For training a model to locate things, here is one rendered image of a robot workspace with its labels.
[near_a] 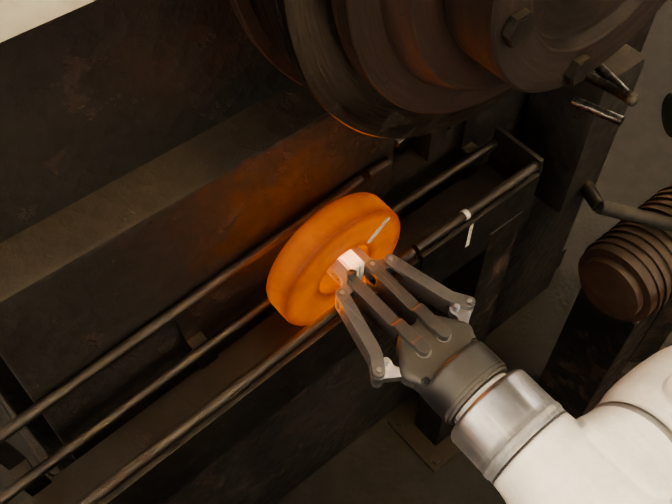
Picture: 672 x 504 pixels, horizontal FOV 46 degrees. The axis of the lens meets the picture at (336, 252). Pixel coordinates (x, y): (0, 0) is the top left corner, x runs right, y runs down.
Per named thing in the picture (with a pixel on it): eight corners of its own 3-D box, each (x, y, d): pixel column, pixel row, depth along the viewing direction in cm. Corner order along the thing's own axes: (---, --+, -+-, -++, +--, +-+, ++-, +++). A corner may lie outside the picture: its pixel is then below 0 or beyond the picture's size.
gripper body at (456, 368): (441, 443, 71) (374, 371, 75) (505, 389, 75) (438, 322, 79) (454, 411, 65) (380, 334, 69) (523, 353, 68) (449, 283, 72)
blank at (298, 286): (317, 308, 89) (336, 328, 88) (236, 303, 76) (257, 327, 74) (402, 202, 85) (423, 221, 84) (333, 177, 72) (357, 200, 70)
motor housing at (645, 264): (513, 403, 152) (583, 234, 109) (587, 339, 160) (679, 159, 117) (564, 452, 146) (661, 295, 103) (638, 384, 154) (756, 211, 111)
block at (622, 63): (501, 173, 112) (536, 37, 93) (539, 147, 115) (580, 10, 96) (559, 219, 107) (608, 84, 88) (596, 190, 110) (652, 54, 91)
